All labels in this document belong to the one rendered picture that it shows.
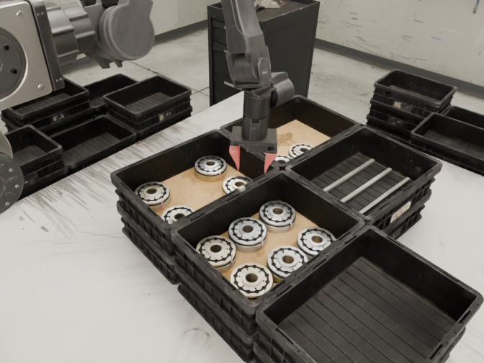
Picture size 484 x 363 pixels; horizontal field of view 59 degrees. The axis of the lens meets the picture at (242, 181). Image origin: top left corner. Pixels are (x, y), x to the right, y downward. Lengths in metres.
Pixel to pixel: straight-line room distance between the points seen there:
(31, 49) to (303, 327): 0.75
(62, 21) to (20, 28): 0.06
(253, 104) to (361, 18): 3.75
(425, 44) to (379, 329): 3.59
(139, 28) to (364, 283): 0.78
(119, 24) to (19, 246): 0.94
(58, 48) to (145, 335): 0.75
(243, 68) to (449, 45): 3.55
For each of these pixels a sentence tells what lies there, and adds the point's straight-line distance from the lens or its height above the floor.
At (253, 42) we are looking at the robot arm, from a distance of 0.87.
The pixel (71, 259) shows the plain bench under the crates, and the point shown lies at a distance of 1.36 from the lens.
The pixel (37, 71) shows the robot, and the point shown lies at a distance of 0.63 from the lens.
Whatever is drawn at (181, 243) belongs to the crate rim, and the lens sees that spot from 1.02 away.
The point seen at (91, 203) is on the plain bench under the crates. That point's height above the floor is 0.70.
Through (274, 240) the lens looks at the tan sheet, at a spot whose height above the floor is 0.83.
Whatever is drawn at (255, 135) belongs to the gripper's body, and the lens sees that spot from 0.93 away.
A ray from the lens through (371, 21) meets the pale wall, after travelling 4.56.
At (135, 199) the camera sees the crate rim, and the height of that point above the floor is 0.93.
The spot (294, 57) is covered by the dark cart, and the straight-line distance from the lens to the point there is 2.96.
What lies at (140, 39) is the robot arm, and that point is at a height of 1.43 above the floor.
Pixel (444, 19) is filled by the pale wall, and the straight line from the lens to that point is 4.30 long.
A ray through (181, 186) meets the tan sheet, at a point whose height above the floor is 0.83.
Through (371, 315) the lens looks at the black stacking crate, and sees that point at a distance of 1.06.
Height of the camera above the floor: 1.66
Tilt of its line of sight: 38 degrees down
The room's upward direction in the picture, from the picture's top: 2 degrees clockwise
